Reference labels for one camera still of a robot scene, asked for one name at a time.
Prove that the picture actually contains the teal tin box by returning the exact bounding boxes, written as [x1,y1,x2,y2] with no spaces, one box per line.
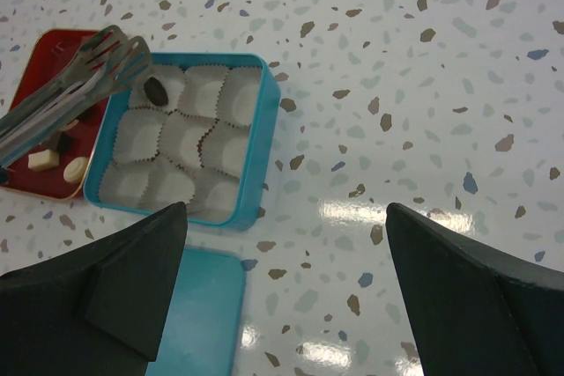
[83,52,280,230]

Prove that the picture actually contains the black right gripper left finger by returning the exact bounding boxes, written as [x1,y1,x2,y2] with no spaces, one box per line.
[1,203,188,375]

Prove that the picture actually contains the metal tongs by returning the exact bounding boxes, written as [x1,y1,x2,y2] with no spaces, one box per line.
[1,25,152,167]

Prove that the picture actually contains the dark oval leaf chocolate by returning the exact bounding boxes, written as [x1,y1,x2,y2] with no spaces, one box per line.
[143,77,169,107]

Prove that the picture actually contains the white rectangular chocolate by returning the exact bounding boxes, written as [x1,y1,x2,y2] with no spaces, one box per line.
[28,150,59,172]

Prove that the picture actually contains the white oval swirl chocolate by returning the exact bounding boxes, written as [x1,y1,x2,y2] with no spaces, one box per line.
[63,157,89,184]

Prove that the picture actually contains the teal tin lid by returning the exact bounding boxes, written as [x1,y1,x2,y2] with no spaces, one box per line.
[146,247,246,375]

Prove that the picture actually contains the dark square chocolate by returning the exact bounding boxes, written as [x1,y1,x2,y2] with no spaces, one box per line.
[41,131,72,154]

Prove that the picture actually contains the red lacquer tray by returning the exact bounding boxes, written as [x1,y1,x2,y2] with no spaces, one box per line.
[4,29,108,201]

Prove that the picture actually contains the white paper cup liners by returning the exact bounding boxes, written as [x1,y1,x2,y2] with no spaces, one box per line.
[98,64,262,222]

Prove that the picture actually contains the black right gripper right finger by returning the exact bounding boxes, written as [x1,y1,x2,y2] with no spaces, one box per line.
[386,203,563,375]

